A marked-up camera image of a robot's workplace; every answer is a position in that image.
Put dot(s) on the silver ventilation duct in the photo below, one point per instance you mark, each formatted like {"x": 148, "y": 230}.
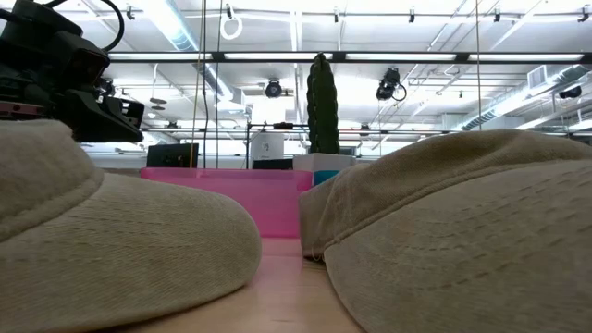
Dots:
{"x": 522, "y": 99}

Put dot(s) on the white plant pot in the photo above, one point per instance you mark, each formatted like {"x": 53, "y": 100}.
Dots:
{"x": 324, "y": 163}

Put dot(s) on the blue plastic bin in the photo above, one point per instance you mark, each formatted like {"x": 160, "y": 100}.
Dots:
{"x": 324, "y": 176}

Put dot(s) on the pink plastic bin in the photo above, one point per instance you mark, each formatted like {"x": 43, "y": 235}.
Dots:
{"x": 259, "y": 199}

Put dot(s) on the black hanging spotlight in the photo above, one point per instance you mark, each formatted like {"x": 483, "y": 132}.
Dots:
{"x": 273, "y": 89}
{"x": 571, "y": 92}

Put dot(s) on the green cactus plant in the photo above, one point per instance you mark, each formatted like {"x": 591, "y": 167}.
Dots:
{"x": 323, "y": 106}

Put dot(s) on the black frame bar with lights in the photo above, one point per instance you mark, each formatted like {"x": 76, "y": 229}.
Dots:
{"x": 337, "y": 57}

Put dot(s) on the black computer monitor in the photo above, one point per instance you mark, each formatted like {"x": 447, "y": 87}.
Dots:
{"x": 172, "y": 155}

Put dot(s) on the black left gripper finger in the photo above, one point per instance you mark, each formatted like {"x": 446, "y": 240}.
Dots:
{"x": 102, "y": 127}
{"x": 131, "y": 113}

